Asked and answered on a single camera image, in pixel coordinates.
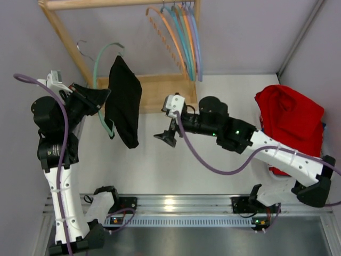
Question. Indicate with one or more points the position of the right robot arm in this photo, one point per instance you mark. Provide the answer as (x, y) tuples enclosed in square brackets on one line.
[(310, 180)]

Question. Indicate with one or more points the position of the aluminium mounting rail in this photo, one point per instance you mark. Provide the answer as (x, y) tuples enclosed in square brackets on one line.
[(209, 211)]

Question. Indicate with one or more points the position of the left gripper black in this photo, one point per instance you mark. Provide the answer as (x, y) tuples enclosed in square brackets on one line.
[(79, 95)]

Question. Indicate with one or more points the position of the lilac hanger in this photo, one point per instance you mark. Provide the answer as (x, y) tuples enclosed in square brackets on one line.
[(189, 17)]

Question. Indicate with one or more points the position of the red cloth pile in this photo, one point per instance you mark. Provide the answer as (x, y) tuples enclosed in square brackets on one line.
[(291, 118)]

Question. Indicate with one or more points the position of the blue hanger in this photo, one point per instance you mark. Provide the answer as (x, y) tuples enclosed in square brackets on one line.
[(198, 48)]

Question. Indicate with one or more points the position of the black trousers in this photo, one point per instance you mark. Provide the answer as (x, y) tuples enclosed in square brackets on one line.
[(123, 104)]

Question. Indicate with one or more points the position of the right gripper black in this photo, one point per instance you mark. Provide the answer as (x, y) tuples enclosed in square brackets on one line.
[(173, 126)]

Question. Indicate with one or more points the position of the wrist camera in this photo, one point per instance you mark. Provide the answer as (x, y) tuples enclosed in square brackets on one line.
[(172, 104), (54, 82)]

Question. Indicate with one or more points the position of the light orange hanger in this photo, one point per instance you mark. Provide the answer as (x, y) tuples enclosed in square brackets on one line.
[(188, 35)]

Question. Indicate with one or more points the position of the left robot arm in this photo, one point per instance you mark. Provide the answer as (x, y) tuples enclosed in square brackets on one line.
[(57, 116)]

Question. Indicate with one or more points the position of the wooden hanger rack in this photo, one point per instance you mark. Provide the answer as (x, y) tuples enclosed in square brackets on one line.
[(155, 88)]

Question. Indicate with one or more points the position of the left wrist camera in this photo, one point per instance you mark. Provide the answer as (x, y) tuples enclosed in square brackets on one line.
[(54, 82)]

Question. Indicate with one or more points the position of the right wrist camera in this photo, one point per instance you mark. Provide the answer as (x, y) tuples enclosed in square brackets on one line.
[(172, 104)]

